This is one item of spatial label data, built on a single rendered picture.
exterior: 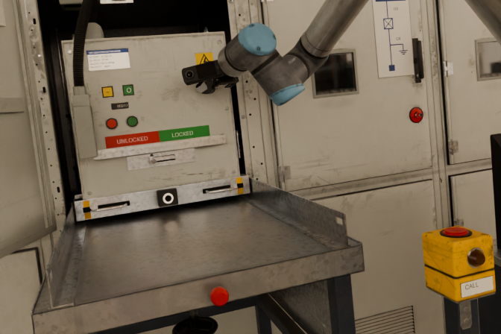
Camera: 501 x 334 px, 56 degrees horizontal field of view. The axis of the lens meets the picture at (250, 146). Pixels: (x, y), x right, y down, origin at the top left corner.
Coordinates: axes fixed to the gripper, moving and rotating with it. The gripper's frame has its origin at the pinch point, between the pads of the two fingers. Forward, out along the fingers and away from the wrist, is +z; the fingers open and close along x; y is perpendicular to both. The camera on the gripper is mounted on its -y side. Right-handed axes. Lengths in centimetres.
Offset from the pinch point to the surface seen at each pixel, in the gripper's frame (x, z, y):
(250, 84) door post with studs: -0.3, -0.1, 19.9
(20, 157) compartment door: -11, 16, -51
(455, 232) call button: -53, -75, 1
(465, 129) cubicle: -31, -17, 101
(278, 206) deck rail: -41.7, -17.2, 7.4
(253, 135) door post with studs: -16.7, 4.5, 19.1
